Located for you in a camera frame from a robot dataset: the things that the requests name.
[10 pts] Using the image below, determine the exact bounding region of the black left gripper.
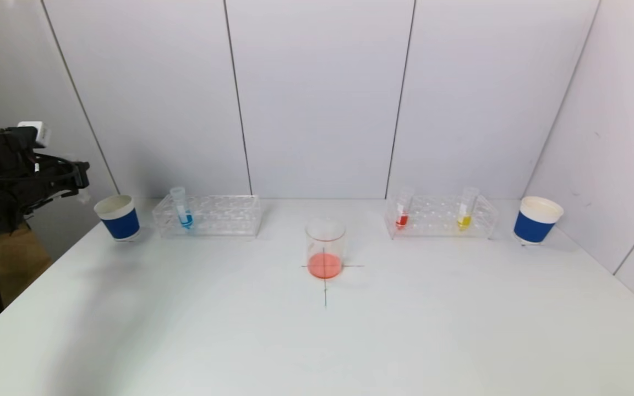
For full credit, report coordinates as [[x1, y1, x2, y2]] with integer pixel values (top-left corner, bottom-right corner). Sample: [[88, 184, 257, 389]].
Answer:
[[20, 161, 91, 213]]

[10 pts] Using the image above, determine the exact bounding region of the blue pigment test tube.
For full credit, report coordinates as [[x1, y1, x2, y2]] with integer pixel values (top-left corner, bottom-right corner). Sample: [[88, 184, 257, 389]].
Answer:
[[170, 186, 194, 230]]

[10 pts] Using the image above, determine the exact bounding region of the clear acrylic test tube rack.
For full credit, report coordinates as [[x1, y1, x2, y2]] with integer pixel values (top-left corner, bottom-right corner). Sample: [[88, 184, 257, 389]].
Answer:
[[152, 194, 263, 239], [384, 194, 499, 240]]

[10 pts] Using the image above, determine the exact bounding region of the clear glass beaker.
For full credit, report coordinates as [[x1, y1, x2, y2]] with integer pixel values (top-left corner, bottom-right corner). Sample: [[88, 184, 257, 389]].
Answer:
[[304, 217, 346, 280]]

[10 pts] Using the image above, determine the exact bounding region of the red pigment test tube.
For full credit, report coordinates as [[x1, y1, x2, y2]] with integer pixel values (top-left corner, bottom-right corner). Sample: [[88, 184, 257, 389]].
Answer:
[[395, 188, 414, 230]]

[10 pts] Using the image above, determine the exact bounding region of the yellow pigment test tube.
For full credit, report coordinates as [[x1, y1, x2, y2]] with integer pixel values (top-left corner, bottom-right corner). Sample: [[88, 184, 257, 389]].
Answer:
[[456, 186, 480, 230]]

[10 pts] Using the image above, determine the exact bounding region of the blue white paper cup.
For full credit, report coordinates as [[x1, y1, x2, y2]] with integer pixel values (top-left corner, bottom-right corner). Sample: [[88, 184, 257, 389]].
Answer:
[[513, 196, 565, 245], [94, 194, 140, 243]]

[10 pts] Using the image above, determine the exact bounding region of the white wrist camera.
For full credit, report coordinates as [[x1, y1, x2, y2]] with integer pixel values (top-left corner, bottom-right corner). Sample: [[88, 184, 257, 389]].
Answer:
[[18, 121, 51, 149]]

